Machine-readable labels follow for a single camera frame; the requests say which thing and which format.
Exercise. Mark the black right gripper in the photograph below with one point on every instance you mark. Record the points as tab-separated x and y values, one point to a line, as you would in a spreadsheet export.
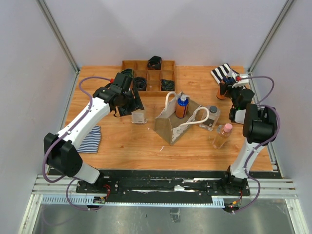
224	88

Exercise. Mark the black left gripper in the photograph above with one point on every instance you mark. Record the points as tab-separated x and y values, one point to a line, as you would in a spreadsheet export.
136	104

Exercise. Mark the orange blue pump bottle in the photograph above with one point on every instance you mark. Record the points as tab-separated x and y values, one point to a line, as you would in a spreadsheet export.
182	106
224	86

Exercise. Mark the clear bottle white cap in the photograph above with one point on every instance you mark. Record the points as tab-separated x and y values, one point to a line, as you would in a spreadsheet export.
139	117

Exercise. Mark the square clear bottle grey cap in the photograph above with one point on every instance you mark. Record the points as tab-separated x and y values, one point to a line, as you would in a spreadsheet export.
214	114

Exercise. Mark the amber bottle pink cap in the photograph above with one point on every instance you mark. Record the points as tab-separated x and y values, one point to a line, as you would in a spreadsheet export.
223	133

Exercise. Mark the burlap canvas tote bag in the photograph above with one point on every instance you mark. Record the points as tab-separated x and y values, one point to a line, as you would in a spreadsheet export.
171	128

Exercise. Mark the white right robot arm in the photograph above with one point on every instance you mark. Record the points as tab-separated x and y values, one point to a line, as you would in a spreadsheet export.
259	128

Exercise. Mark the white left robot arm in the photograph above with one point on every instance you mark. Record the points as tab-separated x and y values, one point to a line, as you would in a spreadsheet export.
61	149

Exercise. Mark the black white striped cloth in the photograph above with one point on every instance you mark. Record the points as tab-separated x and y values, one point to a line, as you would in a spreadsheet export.
222	71

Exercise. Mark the rolled dark sock front middle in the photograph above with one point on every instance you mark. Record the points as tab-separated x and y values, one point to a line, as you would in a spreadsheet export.
140	83

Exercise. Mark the rolled dark sock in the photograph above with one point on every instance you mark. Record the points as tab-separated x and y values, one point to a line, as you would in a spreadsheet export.
140	83
154	63
167	85
128	72

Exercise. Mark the rolled dark sock left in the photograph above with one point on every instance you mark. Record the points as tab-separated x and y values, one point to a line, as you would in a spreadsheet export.
128	72

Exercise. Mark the rolled dark sock front right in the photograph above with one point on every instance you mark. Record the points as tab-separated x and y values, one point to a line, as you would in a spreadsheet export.
167	85

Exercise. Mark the rolled dark sock back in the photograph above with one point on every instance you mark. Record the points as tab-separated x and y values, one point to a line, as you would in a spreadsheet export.
154	63

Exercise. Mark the wooden compartment tray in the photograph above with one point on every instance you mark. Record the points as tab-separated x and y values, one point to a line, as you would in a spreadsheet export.
153	77

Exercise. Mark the blue white striped cloth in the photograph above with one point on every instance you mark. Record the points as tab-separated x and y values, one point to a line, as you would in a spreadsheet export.
91	142

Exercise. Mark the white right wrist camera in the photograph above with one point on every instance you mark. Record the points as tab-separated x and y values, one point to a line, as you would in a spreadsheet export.
241	80

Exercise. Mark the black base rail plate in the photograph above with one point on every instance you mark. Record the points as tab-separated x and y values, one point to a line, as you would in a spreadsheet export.
164	186

